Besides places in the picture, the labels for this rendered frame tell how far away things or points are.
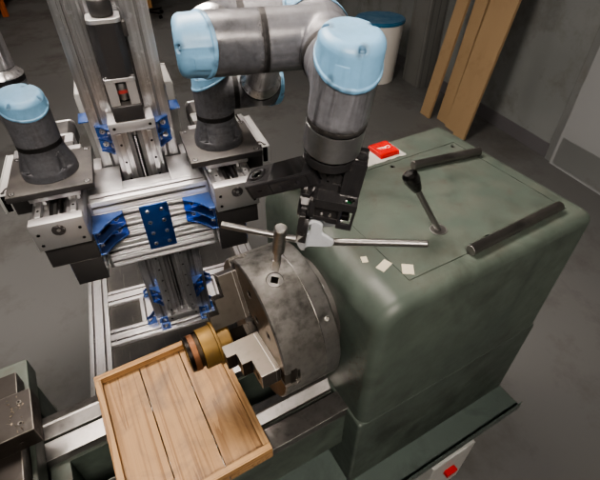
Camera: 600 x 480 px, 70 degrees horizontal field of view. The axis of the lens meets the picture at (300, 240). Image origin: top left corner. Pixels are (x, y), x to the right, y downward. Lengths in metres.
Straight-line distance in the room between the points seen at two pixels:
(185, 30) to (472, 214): 0.71
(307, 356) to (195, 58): 0.55
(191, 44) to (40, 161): 0.89
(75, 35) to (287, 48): 0.96
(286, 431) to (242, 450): 0.11
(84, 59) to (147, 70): 0.17
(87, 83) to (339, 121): 1.09
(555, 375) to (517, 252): 1.55
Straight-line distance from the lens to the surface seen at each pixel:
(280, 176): 0.60
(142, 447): 1.09
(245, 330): 0.98
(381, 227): 0.93
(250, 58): 0.56
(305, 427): 1.07
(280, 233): 0.70
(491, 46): 3.97
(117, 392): 1.17
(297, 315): 0.82
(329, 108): 0.50
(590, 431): 2.37
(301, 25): 0.56
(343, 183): 0.59
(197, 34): 0.55
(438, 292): 0.83
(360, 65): 0.47
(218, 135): 1.37
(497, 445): 2.16
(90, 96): 1.51
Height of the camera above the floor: 1.83
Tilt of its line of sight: 41 degrees down
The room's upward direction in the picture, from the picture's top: straight up
